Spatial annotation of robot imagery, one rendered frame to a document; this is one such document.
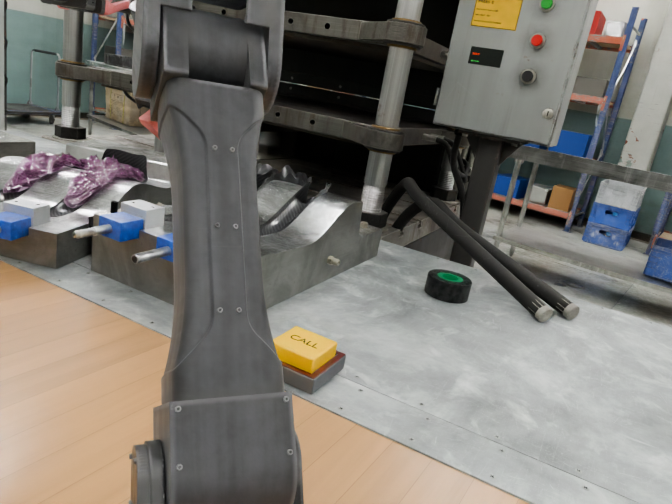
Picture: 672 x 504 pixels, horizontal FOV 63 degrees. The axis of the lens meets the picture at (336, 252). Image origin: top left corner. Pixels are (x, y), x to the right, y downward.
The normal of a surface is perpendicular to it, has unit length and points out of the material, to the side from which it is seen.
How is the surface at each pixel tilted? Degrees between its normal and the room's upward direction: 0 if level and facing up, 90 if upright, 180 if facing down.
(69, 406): 0
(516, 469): 0
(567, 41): 90
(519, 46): 90
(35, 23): 90
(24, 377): 0
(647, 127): 90
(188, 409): 53
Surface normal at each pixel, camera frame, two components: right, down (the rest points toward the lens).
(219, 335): 0.42, -0.30
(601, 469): 0.17, -0.94
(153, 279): -0.46, 0.18
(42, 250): -0.18, 0.26
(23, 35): 0.79, 0.31
